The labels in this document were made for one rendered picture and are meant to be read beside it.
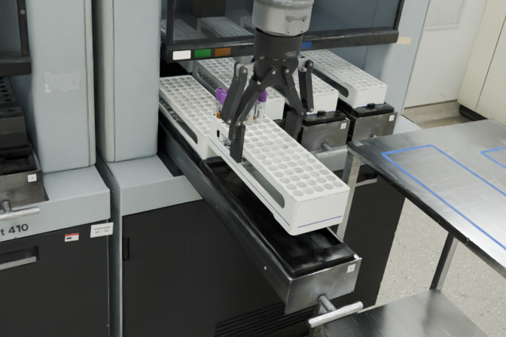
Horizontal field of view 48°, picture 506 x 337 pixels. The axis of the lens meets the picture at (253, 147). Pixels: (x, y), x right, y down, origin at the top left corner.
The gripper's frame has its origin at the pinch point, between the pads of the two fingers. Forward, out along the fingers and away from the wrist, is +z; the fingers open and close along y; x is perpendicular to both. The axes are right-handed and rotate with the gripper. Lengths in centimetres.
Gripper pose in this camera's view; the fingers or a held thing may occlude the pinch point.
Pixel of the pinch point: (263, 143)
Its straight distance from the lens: 98.3
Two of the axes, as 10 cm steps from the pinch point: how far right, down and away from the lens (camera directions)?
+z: -1.1, 8.7, 4.8
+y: 8.7, -1.5, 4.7
